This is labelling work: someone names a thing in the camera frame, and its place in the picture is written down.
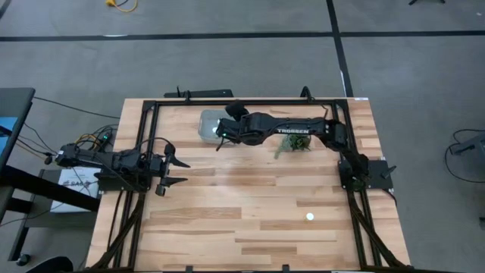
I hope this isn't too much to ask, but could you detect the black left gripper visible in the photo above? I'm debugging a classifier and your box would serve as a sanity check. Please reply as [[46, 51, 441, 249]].
[[150, 143, 192, 197]]

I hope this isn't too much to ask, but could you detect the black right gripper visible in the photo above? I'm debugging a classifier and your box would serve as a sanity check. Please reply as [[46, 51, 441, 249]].
[[217, 99, 249, 145]]

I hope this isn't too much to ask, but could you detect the clear plastic basket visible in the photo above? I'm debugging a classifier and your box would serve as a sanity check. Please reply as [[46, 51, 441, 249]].
[[198, 109, 230, 146]]

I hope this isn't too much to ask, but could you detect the black flat bar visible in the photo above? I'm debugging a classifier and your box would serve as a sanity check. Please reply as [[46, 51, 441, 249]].
[[163, 86, 235, 99]]

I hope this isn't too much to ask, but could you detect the green potted plant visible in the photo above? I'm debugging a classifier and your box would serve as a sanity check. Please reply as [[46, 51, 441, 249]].
[[274, 133, 313, 160]]

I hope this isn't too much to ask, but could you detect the white printed cardboard box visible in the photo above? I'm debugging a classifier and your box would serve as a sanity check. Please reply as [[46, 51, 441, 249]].
[[49, 166, 102, 213]]

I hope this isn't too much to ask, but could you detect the person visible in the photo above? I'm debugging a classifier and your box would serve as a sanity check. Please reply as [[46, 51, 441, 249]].
[[27, 256, 74, 273]]

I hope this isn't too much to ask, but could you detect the black desk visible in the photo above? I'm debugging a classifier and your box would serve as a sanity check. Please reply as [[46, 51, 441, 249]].
[[0, 87, 102, 262]]

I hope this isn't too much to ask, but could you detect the blue lit screen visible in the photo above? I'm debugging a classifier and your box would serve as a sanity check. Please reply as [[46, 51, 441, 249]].
[[0, 116, 19, 153]]

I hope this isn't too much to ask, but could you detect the black metal table frame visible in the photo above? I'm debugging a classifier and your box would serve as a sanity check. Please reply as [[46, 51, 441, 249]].
[[89, 98, 415, 273]]

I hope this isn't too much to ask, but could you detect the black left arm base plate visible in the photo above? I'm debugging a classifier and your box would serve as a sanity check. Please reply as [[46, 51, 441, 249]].
[[93, 171, 152, 193]]

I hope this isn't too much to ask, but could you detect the yellow wire bundle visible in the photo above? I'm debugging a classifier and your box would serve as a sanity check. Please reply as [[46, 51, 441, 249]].
[[74, 133, 105, 151]]

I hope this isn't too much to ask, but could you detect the thin black cable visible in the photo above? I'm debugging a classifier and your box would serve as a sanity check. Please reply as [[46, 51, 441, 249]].
[[32, 96, 121, 120]]

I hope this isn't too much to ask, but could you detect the yellow cable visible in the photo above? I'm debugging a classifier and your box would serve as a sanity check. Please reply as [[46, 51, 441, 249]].
[[105, 0, 139, 13]]

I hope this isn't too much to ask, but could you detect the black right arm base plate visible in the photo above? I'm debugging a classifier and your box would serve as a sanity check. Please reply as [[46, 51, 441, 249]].
[[338, 158, 398, 191]]

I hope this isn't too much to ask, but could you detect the black cable loop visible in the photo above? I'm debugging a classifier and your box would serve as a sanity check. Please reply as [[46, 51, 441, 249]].
[[443, 128, 485, 184]]

